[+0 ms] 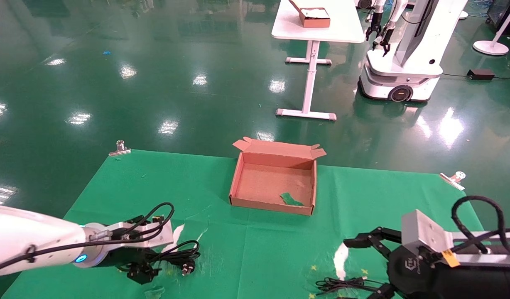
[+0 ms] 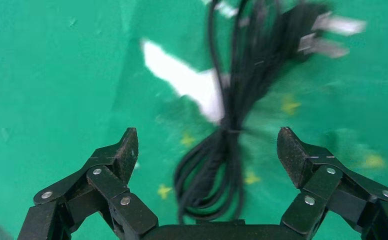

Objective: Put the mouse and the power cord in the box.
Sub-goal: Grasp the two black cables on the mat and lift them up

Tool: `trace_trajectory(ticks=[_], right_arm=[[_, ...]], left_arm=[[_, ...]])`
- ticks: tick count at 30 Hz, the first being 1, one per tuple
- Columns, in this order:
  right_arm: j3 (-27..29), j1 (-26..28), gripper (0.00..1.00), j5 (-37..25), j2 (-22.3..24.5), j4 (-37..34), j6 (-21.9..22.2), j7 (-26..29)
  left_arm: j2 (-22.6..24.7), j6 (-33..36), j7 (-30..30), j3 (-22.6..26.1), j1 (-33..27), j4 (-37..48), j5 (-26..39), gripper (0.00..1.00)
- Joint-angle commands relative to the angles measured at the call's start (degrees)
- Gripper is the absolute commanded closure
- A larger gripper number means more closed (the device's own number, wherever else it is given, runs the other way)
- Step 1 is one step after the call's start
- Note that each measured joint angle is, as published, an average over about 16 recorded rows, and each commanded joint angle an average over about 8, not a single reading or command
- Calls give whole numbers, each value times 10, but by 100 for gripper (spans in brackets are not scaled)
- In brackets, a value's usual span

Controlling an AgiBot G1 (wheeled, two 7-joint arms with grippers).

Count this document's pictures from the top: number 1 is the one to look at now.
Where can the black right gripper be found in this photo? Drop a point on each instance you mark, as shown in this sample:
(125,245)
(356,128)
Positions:
(413,270)

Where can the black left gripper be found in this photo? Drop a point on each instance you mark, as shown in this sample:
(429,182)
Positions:
(126,255)

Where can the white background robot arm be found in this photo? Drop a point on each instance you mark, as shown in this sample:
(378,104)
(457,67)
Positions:
(388,35)
(374,25)

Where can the open brown cardboard box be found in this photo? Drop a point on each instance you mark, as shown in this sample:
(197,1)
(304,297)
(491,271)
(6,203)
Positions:
(271,182)

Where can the cardboard box with white contents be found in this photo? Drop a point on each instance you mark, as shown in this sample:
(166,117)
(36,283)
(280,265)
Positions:
(315,21)

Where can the clear tape scrap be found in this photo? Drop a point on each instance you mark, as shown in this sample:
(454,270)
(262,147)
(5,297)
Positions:
(155,293)

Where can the silver binder clip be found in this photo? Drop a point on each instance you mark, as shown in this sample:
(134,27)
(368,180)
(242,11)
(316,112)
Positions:
(452,180)
(120,149)

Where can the green paper scrap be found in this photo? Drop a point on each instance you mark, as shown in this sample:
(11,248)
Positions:
(290,199)

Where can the green table cloth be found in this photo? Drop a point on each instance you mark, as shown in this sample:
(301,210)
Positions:
(259,249)

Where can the white wheeled robot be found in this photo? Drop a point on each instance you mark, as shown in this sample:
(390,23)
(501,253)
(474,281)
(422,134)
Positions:
(404,70)

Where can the black power adapter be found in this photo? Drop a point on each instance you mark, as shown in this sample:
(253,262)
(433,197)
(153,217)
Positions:
(480,74)

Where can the white table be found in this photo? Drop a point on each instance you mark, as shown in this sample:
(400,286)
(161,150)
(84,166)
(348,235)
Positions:
(321,33)

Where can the white round-base stand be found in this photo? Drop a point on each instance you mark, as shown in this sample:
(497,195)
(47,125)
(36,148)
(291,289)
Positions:
(489,47)

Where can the black cabinet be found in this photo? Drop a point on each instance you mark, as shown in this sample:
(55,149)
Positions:
(494,10)

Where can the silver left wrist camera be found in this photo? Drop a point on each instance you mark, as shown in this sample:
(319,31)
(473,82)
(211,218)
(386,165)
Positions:
(155,236)

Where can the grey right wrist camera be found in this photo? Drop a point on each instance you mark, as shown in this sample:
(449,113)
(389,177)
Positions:
(421,228)

